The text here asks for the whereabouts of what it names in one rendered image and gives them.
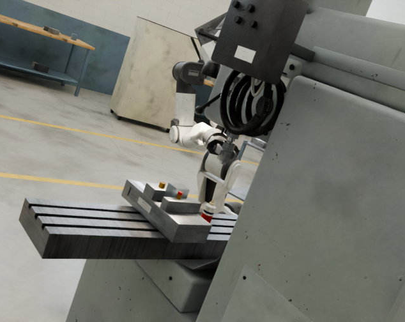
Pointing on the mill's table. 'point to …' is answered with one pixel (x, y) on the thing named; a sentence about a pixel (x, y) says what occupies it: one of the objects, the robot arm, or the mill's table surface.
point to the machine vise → (168, 214)
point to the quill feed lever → (216, 98)
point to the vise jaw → (151, 189)
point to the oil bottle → (209, 211)
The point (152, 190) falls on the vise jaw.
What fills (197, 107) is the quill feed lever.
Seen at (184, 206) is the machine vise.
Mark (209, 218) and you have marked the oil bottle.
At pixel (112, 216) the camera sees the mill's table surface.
